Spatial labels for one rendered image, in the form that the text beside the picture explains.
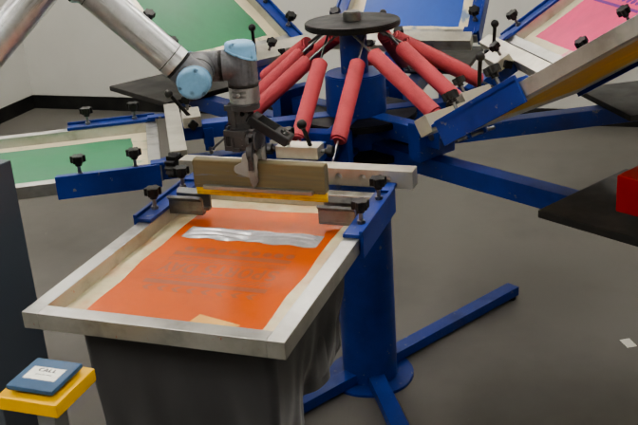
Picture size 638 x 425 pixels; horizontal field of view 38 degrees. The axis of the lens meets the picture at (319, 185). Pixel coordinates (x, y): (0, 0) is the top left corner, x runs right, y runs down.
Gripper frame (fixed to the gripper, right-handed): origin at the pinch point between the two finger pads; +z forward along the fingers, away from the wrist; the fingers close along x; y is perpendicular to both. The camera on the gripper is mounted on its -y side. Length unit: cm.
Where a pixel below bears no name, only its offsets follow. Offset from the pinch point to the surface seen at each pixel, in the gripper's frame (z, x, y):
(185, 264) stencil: 11.9, 26.5, 9.1
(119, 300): 12, 46, 15
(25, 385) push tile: 11, 83, 13
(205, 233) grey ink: 11.5, 9.8, 11.8
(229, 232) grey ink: 11.6, 8.0, 6.1
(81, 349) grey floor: 107, -75, 119
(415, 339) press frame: 102, -104, -13
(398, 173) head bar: 3.7, -20.6, -30.5
